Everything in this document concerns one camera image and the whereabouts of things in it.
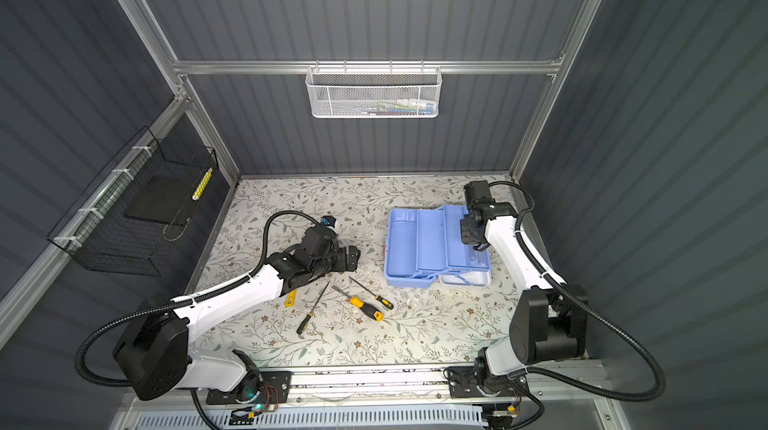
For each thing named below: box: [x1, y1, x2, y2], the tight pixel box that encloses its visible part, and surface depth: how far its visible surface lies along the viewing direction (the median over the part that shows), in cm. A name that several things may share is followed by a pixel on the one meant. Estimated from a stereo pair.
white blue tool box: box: [384, 205, 493, 287], surface depth 91 cm
